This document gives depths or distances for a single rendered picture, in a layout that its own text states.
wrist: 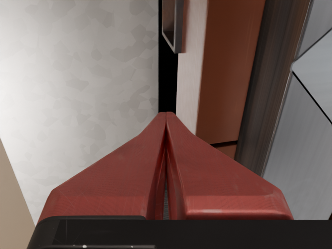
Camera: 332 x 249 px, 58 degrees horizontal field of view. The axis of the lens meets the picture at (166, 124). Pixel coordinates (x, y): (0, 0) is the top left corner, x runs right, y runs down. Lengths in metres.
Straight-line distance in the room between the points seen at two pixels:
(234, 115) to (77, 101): 0.21
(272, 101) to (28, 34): 0.25
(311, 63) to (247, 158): 0.10
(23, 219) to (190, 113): 1.43
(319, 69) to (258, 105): 0.05
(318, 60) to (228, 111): 0.08
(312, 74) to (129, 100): 0.24
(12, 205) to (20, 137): 1.15
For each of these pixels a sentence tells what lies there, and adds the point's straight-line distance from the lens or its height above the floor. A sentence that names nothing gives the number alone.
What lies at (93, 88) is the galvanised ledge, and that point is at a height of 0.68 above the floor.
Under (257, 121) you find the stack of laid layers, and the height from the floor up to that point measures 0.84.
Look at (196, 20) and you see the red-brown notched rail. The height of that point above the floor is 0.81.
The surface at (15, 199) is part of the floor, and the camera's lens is 1.52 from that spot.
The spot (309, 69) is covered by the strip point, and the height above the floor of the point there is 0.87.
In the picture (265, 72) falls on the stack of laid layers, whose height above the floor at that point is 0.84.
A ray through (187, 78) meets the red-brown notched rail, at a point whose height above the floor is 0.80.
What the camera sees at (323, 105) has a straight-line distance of 0.23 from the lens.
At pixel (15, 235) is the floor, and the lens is 1.73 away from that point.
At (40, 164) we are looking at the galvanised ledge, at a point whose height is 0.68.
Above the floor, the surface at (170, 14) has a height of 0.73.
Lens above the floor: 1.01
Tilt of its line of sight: 52 degrees down
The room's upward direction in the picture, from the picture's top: 158 degrees clockwise
